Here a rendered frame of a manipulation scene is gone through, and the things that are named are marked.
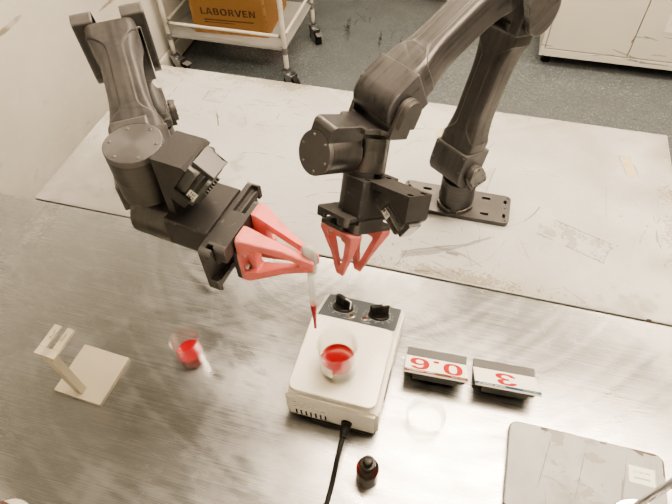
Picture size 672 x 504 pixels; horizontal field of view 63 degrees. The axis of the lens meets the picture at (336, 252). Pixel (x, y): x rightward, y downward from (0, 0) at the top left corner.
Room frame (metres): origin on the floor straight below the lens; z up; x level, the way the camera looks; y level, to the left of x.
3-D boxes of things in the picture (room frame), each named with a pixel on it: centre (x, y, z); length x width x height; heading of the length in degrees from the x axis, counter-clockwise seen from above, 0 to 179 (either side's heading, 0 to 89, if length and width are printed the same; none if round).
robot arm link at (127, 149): (0.44, 0.19, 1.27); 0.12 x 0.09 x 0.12; 18
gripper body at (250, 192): (0.38, 0.13, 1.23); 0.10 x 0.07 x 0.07; 154
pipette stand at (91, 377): (0.39, 0.38, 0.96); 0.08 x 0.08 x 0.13; 70
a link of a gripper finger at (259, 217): (0.35, 0.07, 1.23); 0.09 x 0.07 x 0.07; 64
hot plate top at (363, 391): (0.35, 0.00, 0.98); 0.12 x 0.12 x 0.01; 72
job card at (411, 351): (0.37, -0.14, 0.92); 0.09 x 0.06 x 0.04; 76
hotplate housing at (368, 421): (0.38, -0.01, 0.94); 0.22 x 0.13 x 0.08; 162
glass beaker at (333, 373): (0.34, 0.00, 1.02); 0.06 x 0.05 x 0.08; 173
